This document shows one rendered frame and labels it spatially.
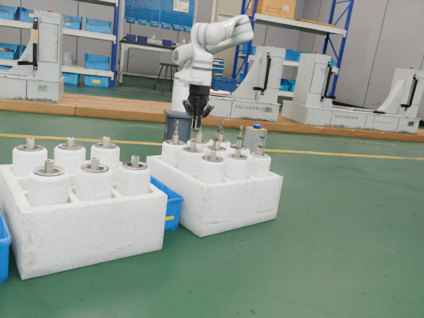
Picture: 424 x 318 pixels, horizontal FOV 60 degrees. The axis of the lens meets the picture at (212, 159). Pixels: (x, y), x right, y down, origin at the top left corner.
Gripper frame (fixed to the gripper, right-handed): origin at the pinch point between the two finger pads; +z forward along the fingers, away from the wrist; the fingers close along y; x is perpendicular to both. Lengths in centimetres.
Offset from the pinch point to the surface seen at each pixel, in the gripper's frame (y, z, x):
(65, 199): 3, 17, 53
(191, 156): -2.4, 11.4, 4.1
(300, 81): 55, -15, -285
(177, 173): -0.1, 17.6, 8.3
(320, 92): 31, -6, -281
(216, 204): -17.6, 23.8, 9.0
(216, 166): -14.6, 11.3, 7.2
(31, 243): 3, 25, 63
